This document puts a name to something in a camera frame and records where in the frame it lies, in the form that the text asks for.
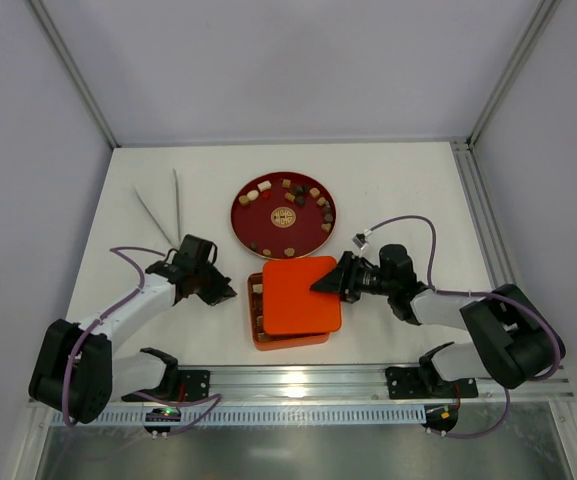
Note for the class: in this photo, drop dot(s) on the silver metal tongs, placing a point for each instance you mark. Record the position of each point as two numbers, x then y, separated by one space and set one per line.
160 198

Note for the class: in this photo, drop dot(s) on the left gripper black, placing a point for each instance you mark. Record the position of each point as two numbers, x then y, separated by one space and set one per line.
207 288

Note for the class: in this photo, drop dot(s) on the red round plate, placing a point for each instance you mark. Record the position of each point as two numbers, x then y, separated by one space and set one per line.
302 217

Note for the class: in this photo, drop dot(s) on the orange box lid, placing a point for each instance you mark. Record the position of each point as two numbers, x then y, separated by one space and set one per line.
290 307

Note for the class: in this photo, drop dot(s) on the aluminium front rail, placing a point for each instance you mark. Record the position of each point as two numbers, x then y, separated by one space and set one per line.
350 384

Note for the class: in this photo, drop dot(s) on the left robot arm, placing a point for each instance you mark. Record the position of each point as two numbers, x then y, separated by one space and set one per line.
77 372

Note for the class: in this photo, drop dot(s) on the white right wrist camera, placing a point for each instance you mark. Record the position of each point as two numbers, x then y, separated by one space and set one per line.
360 240

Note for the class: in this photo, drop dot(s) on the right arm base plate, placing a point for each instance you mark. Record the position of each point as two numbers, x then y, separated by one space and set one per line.
408 383

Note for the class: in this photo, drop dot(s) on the white slotted cable duct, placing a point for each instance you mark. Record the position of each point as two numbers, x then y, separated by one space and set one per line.
230 414

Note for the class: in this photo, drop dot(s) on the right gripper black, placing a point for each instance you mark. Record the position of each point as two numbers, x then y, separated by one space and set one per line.
347 279

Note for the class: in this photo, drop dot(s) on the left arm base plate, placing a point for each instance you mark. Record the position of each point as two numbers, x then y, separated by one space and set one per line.
182 386

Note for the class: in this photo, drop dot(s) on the orange chocolate box tray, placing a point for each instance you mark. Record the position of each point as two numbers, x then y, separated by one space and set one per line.
261 339

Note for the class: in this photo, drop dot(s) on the white rectangular chocolate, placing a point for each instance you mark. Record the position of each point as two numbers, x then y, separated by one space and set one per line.
263 186

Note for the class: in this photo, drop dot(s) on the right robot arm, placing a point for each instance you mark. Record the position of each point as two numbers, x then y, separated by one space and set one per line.
510 342

